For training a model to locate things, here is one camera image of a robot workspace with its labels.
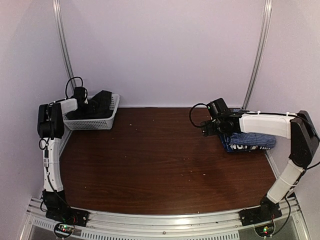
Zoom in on right circuit board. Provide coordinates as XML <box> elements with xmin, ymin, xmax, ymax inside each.
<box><xmin>254</xmin><ymin>224</ymin><xmax>275</xmax><ymax>238</ymax></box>

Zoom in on black camera cable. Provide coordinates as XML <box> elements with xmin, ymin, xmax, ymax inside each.
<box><xmin>64</xmin><ymin>76</ymin><xmax>84</xmax><ymax>99</ymax></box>
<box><xmin>188</xmin><ymin>102</ymin><xmax>213</xmax><ymax>128</ymax></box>

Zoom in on front aluminium rail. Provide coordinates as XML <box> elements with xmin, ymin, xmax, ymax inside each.
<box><xmin>18</xmin><ymin>197</ymin><xmax>311</xmax><ymax>240</ymax></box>

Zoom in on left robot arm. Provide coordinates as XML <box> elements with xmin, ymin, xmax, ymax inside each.
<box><xmin>37</xmin><ymin>86</ymin><xmax>88</xmax><ymax>222</ymax></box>

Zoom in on left black camera cable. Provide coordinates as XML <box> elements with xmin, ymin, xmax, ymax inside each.
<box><xmin>64</xmin><ymin>76</ymin><xmax>84</xmax><ymax>99</ymax></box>

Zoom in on navy folded shirt white print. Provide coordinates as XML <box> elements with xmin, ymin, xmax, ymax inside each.
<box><xmin>218</xmin><ymin>134</ymin><xmax>258</xmax><ymax>153</ymax></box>

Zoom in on right black camera cable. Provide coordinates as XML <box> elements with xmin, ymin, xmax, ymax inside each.
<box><xmin>188</xmin><ymin>102</ymin><xmax>213</xmax><ymax>128</ymax></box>

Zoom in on circuit board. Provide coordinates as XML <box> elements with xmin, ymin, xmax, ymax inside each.
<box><xmin>254</xmin><ymin>224</ymin><xmax>275</xmax><ymax>238</ymax></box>
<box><xmin>53</xmin><ymin>222</ymin><xmax>75</xmax><ymax>238</ymax></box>

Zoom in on white perforated plastic basket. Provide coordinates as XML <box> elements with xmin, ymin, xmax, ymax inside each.
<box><xmin>63</xmin><ymin>93</ymin><xmax>120</xmax><ymax>131</ymax></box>

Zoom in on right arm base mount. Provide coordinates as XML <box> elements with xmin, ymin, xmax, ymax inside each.
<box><xmin>238</xmin><ymin>204</ymin><xmax>282</xmax><ymax>226</ymax></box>

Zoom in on left circuit board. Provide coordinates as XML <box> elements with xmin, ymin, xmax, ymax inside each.
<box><xmin>53</xmin><ymin>222</ymin><xmax>75</xmax><ymax>238</ymax></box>

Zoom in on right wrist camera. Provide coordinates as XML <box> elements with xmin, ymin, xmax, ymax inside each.
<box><xmin>206</xmin><ymin>98</ymin><xmax>229</xmax><ymax>118</ymax></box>

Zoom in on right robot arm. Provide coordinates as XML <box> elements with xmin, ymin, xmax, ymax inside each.
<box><xmin>199</xmin><ymin>110</ymin><xmax>320</xmax><ymax>221</ymax></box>

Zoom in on left aluminium frame post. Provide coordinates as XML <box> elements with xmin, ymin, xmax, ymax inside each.
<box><xmin>52</xmin><ymin>0</ymin><xmax>74</xmax><ymax>79</ymax></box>

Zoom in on blue checkered folded shirt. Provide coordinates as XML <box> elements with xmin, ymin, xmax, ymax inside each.
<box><xmin>228</xmin><ymin>132</ymin><xmax>277</xmax><ymax>150</ymax></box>

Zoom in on aluminium frame post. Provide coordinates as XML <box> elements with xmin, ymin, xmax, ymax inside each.
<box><xmin>242</xmin><ymin>0</ymin><xmax>273</xmax><ymax>109</ymax></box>
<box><xmin>52</xmin><ymin>0</ymin><xmax>74</xmax><ymax>79</ymax></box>

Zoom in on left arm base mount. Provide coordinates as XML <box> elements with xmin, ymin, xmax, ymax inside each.
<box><xmin>45</xmin><ymin>208</ymin><xmax>89</xmax><ymax>227</ymax></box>

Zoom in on right aluminium frame post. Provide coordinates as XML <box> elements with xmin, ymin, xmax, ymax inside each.
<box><xmin>242</xmin><ymin>0</ymin><xmax>273</xmax><ymax>109</ymax></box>

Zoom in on dark pinstriped long sleeve shirt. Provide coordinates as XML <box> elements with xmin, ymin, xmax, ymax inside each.
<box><xmin>66</xmin><ymin>90</ymin><xmax>112</xmax><ymax>120</ymax></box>

